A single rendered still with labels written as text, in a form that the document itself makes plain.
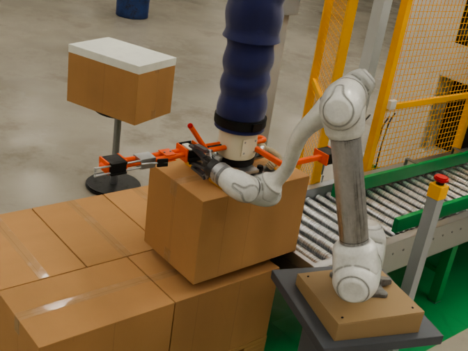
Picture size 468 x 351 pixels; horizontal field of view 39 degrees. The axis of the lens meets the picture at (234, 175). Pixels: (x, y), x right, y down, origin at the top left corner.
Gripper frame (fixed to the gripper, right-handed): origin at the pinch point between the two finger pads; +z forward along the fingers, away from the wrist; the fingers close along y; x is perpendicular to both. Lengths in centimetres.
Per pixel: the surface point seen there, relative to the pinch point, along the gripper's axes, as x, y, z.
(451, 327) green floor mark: 164, 112, -56
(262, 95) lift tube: 27.5, -25.6, -9.2
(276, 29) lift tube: 27, -53, -11
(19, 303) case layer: -68, 59, 7
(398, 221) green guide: 128, 49, -25
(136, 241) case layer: -2, 59, 29
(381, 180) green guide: 171, 54, 21
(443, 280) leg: 176, 95, -36
